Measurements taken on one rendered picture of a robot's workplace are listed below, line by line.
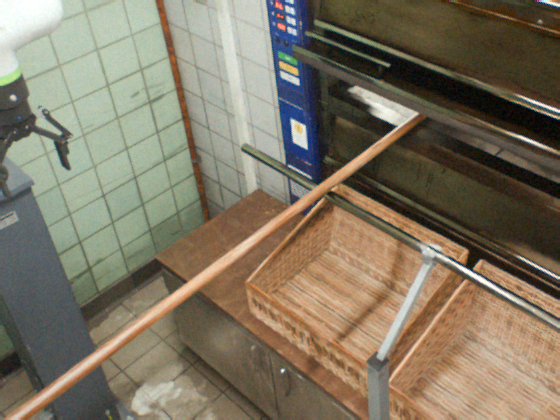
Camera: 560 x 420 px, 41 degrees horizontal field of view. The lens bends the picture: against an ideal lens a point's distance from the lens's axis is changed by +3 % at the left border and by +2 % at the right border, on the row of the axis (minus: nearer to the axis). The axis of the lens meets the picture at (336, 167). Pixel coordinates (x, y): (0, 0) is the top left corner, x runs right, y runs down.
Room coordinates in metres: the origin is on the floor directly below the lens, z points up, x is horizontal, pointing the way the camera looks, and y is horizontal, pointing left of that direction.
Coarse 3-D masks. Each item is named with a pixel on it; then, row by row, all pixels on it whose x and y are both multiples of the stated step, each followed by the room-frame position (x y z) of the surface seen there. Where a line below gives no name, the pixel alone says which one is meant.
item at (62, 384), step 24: (408, 120) 1.83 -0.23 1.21; (384, 144) 1.72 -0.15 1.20; (312, 192) 1.52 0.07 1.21; (288, 216) 1.43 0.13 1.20; (264, 240) 1.37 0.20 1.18; (216, 264) 1.27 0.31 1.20; (192, 288) 1.20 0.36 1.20; (168, 312) 1.15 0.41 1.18; (120, 336) 1.07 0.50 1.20; (96, 360) 1.02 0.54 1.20; (72, 384) 0.97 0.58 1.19; (24, 408) 0.91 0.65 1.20
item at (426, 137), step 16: (336, 96) 2.04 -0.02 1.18; (352, 96) 2.03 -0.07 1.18; (352, 112) 1.98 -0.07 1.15; (368, 112) 1.93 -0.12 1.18; (384, 112) 1.92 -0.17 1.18; (384, 128) 1.88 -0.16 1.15; (416, 128) 1.82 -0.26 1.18; (416, 144) 1.79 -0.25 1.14; (432, 144) 1.75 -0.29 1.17; (448, 144) 1.73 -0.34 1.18; (464, 144) 1.72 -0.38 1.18; (464, 160) 1.66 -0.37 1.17; (480, 160) 1.64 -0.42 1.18; (496, 160) 1.64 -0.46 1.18; (496, 176) 1.59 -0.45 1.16; (512, 176) 1.56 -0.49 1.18; (528, 176) 1.56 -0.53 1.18; (528, 192) 1.52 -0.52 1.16; (544, 192) 1.49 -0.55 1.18
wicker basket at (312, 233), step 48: (336, 192) 1.97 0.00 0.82; (288, 240) 1.79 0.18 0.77; (336, 240) 1.92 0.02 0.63; (384, 240) 1.80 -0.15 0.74; (432, 240) 1.69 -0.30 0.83; (288, 288) 1.75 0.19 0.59; (336, 288) 1.73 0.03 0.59; (384, 288) 1.72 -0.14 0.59; (432, 288) 1.63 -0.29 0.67; (288, 336) 1.53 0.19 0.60; (336, 336) 1.53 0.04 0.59; (384, 336) 1.51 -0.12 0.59
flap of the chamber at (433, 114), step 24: (312, 48) 1.96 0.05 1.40; (336, 48) 1.97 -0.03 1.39; (360, 48) 1.97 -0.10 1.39; (336, 72) 1.81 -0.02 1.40; (408, 72) 1.81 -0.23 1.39; (432, 72) 1.81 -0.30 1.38; (384, 96) 1.68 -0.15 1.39; (432, 96) 1.65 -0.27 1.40; (456, 96) 1.66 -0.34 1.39; (480, 96) 1.66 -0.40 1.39; (456, 120) 1.52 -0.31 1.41; (504, 120) 1.52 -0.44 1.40; (528, 120) 1.52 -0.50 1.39; (552, 120) 1.53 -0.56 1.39; (504, 144) 1.42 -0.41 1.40; (552, 144) 1.40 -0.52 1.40; (552, 168) 1.32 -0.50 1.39
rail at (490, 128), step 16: (304, 48) 1.92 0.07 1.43; (336, 64) 1.82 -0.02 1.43; (368, 80) 1.73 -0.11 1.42; (384, 80) 1.71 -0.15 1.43; (416, 96) 1.61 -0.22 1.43; (448, 112) 1.54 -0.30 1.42; (464, 112) 1.52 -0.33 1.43; (480, 128) 1.47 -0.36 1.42; (496, 128) 1.44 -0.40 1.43; (528, 144) 1.38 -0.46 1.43
